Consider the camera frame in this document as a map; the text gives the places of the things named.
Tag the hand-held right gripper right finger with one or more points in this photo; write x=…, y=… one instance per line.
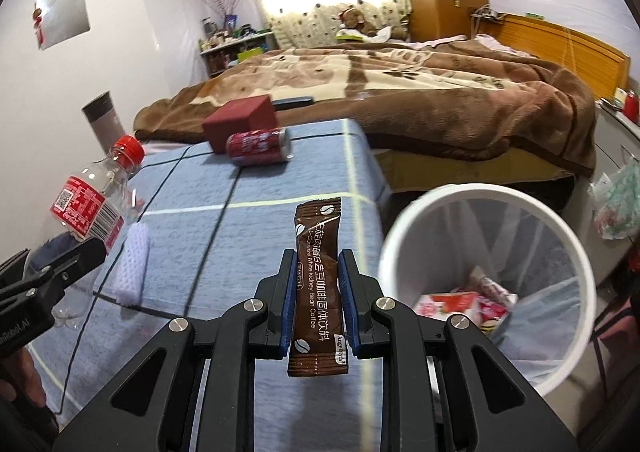
x=352, y=312

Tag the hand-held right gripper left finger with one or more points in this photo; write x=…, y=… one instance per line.
x=286, y=312

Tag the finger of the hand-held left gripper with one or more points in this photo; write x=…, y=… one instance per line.
x=75, y=262
x=12, y=264

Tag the clear plastic bottle red cap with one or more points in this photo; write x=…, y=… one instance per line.
x=85, y=202

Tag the brown coffee sachet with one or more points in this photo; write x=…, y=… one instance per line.
x=317, y=252

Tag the white paper carton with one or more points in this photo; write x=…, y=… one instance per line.
x=445, y=304

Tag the white mesh trash bin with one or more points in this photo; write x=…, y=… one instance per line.
x=560, y=342

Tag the person's left hand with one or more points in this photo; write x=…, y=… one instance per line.
x=20, y=387

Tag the lavender sponge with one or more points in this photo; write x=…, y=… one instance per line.
x=131, y=262

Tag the blue checked sheet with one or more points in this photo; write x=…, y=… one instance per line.
x=200, y=212

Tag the grey thermos flask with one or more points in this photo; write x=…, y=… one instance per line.
x=102, y=119

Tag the red drink can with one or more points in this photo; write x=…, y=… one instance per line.
x=257, y=145

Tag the yellow bed mattress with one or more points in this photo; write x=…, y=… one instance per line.
x=450, y=171

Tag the dark red box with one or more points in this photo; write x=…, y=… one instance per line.
x=235, y=119

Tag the dark flat phone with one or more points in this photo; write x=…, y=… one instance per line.
x=292, y=102

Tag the brown patterned blanket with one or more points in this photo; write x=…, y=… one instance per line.
x=400, y=91

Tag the cluttered white shelf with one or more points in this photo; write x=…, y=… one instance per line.
x=220, y=54

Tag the white cloth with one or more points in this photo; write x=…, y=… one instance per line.
x=377, y=34

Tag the green printed plastic bag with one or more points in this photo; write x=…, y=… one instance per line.
x=617, y=202

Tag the brown teddy bear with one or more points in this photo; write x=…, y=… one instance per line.
x=355, y=19

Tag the purple dried branches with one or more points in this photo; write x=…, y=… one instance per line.
x=227, y=6

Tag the wooden headboard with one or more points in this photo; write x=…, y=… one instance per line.
x=565, y=51

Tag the red cup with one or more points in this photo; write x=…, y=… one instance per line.
x=631, y=106

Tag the shiny wall poster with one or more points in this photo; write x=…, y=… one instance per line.
x=62, y=14

